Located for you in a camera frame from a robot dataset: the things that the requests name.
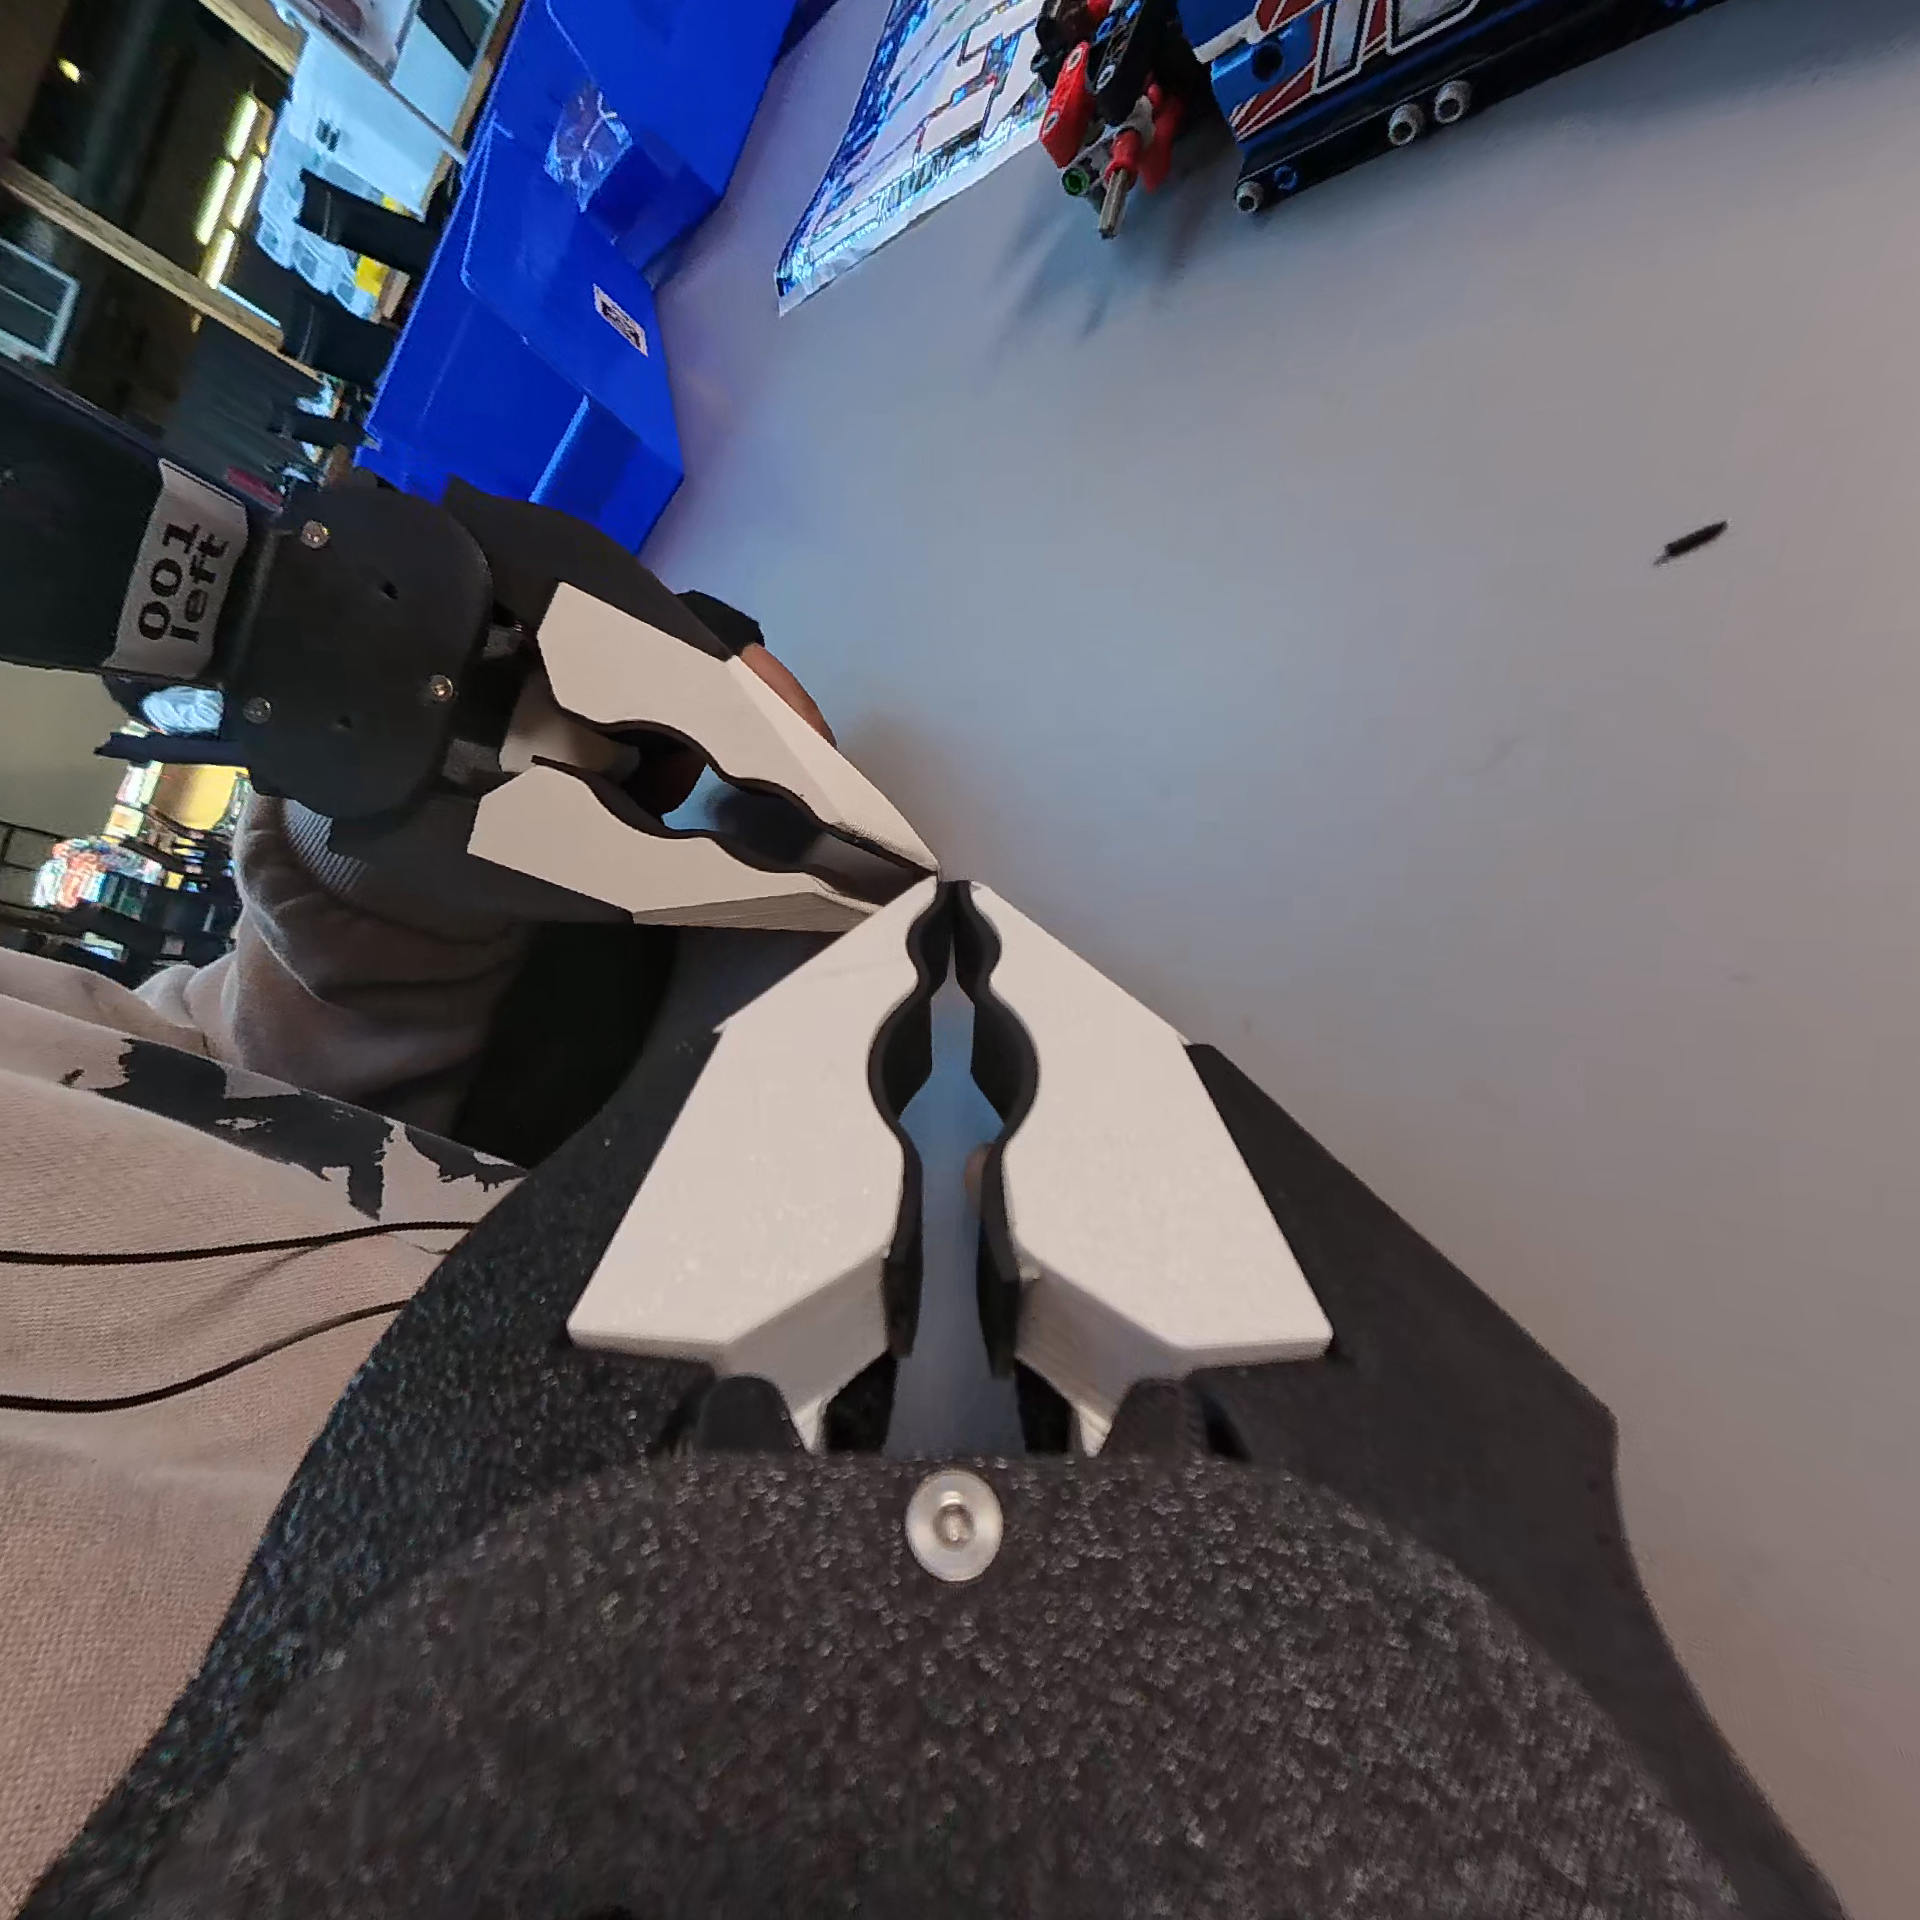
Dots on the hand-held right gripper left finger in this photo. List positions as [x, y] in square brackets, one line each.
[750, 1200]

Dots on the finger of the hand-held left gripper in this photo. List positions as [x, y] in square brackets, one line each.
[601, 854]
[660, 661]

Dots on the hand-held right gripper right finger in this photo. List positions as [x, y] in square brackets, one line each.
[1155, 1200]

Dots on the person's left forearm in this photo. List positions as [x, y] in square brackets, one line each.
[344, 975]

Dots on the lego instruction booklet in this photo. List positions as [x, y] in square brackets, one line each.
[901, 150]

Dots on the red black lego assembly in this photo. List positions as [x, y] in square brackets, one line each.
[1119, 91]

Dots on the small black lego piece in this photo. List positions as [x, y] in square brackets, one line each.
[1690, 542]

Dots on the blue lego car model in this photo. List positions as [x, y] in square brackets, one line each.
[1304, 74]

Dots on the person's left hand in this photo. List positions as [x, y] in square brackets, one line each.
[795, 699]

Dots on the blue storage bin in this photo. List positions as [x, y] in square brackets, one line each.
[660, 91]
[511, 374]

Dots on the wooden storage shelf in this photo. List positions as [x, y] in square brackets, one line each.
[90, 210]

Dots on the beige black printed shirt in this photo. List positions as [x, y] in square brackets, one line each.
[150, 1500]

